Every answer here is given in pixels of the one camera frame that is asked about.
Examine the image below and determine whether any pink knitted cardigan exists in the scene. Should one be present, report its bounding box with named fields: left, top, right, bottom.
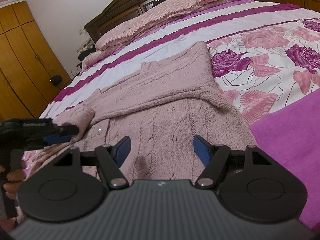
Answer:
left=27, top=42, right=255, bottom=181

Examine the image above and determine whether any pile of clothes on nightstand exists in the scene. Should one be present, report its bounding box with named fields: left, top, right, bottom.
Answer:
left=76, top=38, right=97, bottom=61

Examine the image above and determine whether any person left hand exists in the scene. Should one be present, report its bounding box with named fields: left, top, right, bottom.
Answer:
left=1, top=161, right=26, bottom=232

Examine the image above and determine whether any small black bag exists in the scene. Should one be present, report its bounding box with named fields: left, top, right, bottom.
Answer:
left=50, top=75, right=62, bottom=86

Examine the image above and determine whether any yellow wooden wardrobe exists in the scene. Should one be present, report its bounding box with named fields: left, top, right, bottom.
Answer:
left=1, top=2, right=71, bottom=120

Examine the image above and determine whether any striped floral bedspread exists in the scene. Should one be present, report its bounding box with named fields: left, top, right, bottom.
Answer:
left=42, top=1, right=319, bottom=227

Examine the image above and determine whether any pink folded quilt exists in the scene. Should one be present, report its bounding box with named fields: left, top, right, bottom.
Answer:
left=82, top=0, right=252, bottom=71

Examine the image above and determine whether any dark wooden headboard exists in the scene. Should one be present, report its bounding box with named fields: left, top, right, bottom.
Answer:
left=84, top=0, right=159, bottom=42

